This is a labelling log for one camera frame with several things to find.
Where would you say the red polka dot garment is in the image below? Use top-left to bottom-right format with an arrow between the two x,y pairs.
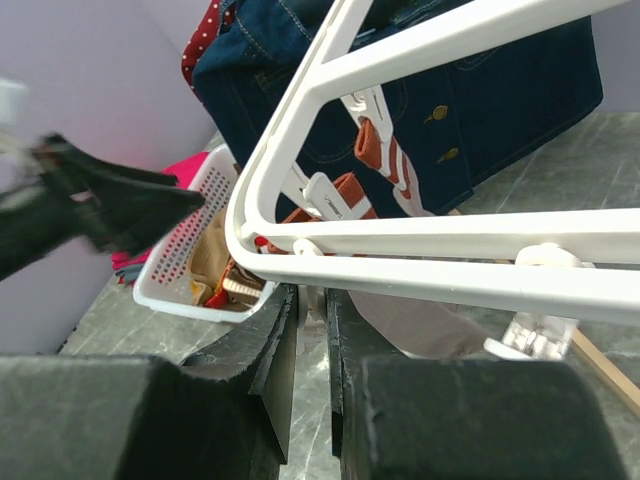
181,0 -> 236,97

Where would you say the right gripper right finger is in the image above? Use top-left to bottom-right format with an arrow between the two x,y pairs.
326,290 -> 626,479

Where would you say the red white striped sock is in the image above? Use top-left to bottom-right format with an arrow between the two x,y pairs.
254,236 -> 289,255

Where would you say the dark blue denim garment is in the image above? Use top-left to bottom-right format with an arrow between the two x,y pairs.
193,1 -> 603,215

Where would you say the white plastic clip hanger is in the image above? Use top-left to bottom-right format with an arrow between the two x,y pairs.
224,0 -> 640,361

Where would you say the tan stocking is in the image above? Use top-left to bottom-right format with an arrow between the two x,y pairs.
186,208 -> 230,306

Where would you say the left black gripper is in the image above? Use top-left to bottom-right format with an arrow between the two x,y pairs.
1,134 -> 205,280

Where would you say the pink folded cloth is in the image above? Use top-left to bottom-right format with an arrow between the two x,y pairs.
110,152 -> 210,274

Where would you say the white laundry basket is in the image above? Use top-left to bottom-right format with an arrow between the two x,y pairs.
132,143 -> 277,324

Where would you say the wooden clothes rack frame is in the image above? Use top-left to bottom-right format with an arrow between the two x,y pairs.
447,208 -> 640,421

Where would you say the grey folded cloth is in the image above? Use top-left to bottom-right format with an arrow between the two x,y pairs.
114,263 -> 143,286

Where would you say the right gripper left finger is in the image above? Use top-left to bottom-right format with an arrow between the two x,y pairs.
1,285 -> 299,479

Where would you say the beige striped-cuff sock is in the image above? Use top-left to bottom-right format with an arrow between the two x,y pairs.
354,117 -> 433,217
279,172 -> 494,359

